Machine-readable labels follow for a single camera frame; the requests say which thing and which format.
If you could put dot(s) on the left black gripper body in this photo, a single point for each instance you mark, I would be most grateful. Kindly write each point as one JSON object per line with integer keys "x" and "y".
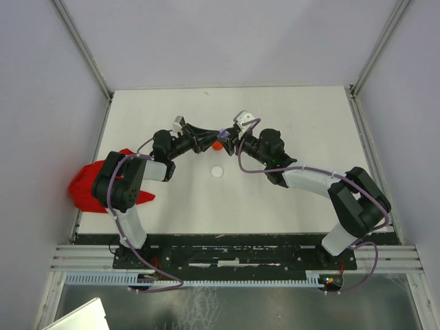
{"x": 194, "y": 141}

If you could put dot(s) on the white earbud charging case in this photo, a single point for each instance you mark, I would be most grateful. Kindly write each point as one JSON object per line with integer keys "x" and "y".
{"x": 217, "y": 172}

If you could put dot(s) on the orange earbud charging case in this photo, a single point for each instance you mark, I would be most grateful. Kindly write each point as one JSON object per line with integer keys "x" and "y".
{"x": 217, "y": 146}

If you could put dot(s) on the right aluminium corner post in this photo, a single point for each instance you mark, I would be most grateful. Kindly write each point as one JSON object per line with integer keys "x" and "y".
{"x": 392, "y": 23}

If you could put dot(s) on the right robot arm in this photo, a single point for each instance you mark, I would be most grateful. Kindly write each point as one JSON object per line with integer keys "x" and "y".
{"x": 360, "y": 206}

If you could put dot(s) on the left aluminium corner post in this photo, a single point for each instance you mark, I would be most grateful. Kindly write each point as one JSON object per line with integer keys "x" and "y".
{"x": 68, "y": 21}

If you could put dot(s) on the aluminium frame rail front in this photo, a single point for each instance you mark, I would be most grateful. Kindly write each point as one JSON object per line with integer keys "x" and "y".
{"x": 398, "y": 259}

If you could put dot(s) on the white slotted cable duct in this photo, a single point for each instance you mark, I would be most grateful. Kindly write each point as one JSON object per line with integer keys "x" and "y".
{"x": 135, "y": 280}

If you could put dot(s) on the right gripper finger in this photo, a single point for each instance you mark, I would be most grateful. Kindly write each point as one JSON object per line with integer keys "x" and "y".
{"x": 234, "y": 131}
{"x": 228, "y": 145}

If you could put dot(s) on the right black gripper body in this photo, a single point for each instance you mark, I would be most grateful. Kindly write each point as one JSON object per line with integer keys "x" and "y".
{"x": 243, "y": 143}

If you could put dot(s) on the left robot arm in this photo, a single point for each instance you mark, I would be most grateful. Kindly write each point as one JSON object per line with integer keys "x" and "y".
{"x": 165, "y": 149}

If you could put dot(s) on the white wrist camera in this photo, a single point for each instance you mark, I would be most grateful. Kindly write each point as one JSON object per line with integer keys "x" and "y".
{"x": 178, "y": 124}
{"x": 242, "y": 120}

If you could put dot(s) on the red cloth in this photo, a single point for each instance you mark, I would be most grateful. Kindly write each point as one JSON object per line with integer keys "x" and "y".
{"x": 82, "y": 189}

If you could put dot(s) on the aluminium corner post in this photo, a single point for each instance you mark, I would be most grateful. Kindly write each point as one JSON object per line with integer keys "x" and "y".
{"x": 68, "y": 21}
{"x": 392, "y": 23}

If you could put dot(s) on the purple earbud charging case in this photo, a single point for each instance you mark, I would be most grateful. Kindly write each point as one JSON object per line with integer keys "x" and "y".
{"x": 223, "y": 135}

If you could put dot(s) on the circuit board with leds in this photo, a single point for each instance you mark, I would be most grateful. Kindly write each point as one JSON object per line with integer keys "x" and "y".
{"x": 332, "y": 283}

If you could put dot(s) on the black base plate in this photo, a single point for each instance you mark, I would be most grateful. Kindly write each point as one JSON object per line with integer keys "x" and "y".
{"x": 237, "y": 257}

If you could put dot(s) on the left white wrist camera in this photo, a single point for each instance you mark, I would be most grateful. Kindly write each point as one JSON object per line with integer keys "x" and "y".
{"x": 178, "y": 124}

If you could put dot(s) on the white box corner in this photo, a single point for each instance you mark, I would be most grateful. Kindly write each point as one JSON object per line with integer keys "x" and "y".
{"x": 90, "y": 315}

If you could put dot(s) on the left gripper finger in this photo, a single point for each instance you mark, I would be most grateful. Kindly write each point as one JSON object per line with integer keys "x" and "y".
{"x": 206, "y": 142}
{"x": 200, "y": 132}

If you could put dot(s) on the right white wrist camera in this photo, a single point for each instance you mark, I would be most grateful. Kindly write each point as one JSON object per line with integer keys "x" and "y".
{"x": 242, "y": 120}

